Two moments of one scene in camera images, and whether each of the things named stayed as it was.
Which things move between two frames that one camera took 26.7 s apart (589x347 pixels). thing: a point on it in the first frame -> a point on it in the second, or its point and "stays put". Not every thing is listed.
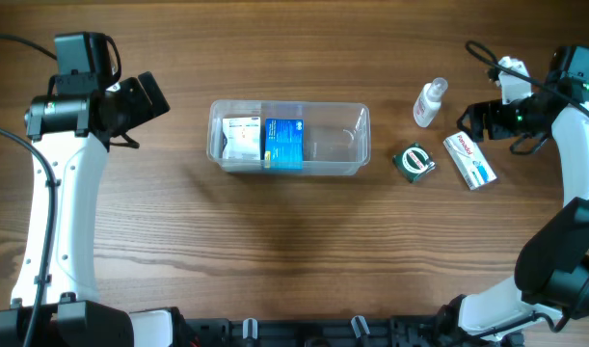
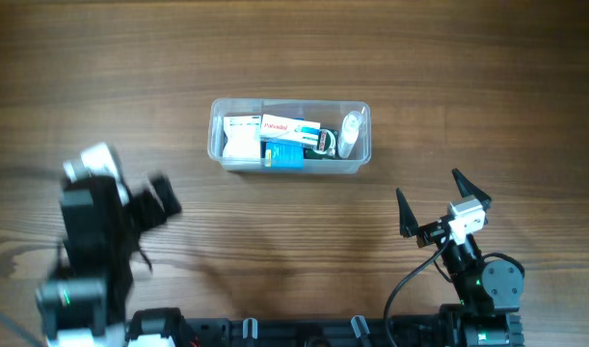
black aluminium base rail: x=335 y=332 stays put
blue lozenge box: x=284 y=144 stays put
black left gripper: x=143 y=108 -> x=155 y=214
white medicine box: x=243 y=137 stays put
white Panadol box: x=469 y=160 -> x=290 y=129
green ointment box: x=414 y=162 -> x=327 y=148
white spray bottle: x=428 y=101 -> x=351 y=125
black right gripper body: x=506 y=118 -> x=430 y=232
